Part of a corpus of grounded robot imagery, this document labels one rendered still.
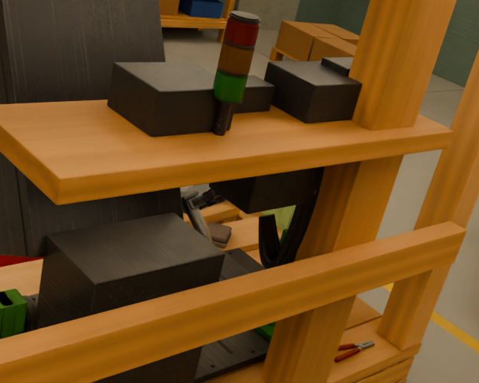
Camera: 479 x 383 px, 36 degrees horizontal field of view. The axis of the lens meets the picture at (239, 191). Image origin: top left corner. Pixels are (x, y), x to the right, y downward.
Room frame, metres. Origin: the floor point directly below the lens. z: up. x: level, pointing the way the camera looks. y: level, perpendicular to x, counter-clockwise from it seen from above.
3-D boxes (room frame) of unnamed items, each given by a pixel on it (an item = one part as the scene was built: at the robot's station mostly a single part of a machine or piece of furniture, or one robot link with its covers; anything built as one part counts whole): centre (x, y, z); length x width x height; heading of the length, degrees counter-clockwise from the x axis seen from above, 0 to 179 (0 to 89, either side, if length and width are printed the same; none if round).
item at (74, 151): (1.25, 0.00, 1.52); 0.90 x 0.25 x 0.04; 136
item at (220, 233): (1.99, 0.04, 0.91); 0.10 x 0.08 x 0.03; 175
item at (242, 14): (1.13, 0.05, 1.71); 0.05 x 0.05 x 0.04
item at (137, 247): (1.25, 0.16, 1.07); 0.30 x 0.18 x 0.34; 136
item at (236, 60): (1.13, 0.05, 1.67); 0.05 x 0.05 x 0.05
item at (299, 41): (7.86, -0.66, 0.22); 1.20 x 0.81 x 0.44; 42
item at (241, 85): (1.13, 0.05, 1.62); 0.05 x 0.05 x 0.05
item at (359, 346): (1.61, -0.38, 0.89); 0.16 x 0.05 x 0.01; 131
